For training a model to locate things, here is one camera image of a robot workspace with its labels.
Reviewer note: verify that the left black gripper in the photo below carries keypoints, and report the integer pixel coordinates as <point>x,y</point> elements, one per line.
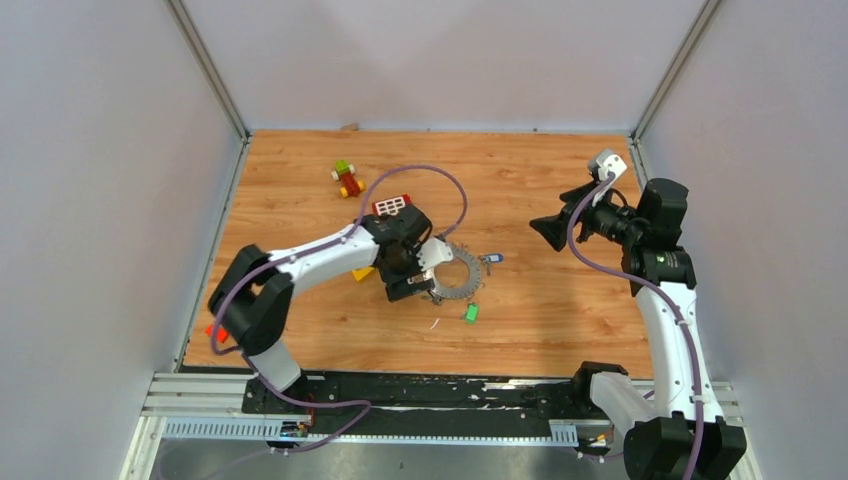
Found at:
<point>397,286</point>

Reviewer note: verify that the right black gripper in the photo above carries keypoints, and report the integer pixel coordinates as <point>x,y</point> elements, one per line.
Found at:
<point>554,228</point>

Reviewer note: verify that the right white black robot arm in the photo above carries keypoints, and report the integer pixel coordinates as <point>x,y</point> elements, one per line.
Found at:
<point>681,432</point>

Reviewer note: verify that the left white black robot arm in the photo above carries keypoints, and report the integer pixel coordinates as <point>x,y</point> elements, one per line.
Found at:
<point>252,301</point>

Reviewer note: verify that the yellow triangular toy piece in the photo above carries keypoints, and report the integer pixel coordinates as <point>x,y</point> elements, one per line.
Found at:
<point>362,273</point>

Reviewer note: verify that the red lego window brick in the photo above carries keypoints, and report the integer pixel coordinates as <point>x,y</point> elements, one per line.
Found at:
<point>391,206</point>

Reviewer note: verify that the lego car toy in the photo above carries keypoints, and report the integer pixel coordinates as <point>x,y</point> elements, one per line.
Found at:
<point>349,186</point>

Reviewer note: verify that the small orange cube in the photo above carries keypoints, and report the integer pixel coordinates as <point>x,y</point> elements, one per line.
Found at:
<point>218,333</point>

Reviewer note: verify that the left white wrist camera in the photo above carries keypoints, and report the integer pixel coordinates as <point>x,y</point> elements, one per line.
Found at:
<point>434,252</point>

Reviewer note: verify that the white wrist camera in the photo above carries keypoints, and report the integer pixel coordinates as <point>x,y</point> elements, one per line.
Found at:
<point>434,252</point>
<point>607,163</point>

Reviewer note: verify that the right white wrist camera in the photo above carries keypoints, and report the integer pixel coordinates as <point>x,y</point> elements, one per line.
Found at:
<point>607,163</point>

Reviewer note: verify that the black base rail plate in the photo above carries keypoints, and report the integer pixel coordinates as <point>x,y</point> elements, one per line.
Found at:
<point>429,405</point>

